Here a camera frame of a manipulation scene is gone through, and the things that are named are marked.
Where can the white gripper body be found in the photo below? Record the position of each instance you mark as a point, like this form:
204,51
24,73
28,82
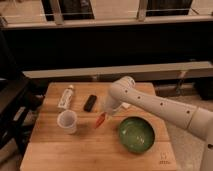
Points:
111,105

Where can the orange red pepper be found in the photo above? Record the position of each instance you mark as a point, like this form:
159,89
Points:
100,120

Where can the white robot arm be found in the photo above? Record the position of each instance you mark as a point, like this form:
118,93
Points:
194,119

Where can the white sponge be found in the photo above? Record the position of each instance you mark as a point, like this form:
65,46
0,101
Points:
125,105

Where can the black rectangular device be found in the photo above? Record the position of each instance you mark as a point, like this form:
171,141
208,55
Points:
90,103

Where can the green bowl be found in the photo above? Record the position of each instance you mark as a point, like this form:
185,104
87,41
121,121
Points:
136,134

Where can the small white bottle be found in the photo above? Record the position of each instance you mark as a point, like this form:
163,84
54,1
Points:
65,100

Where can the clear plastic cup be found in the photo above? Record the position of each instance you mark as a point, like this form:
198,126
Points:
67,120

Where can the wooden cutting board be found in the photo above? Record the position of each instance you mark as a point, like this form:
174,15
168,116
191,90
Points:
90,148

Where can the black furniture at left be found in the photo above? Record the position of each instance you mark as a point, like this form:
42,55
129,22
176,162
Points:
16,100

